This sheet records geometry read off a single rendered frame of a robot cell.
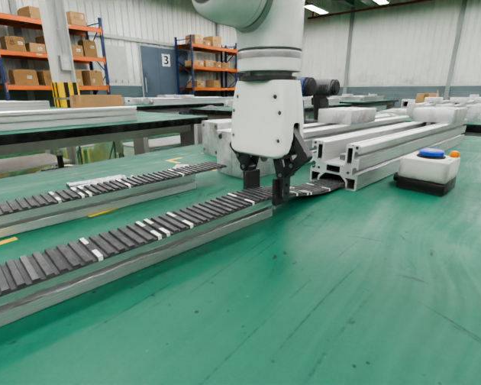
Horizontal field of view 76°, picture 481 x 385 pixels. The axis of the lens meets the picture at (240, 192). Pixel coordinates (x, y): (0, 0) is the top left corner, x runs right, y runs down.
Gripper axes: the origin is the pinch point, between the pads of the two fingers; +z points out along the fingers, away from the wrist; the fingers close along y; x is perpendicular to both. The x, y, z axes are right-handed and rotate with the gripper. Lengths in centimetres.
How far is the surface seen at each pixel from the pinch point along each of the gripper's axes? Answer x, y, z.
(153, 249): -19.5, 1.2, 2.5
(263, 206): -2.5, 1.9, 1.9
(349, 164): 19.5, 3.2, -0.9
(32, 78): 176, -978, -47
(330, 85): 75, -34, -16
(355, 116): 54, -13, -7
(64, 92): 133, -568, -13
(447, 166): 27.5, 16.7, -1.5
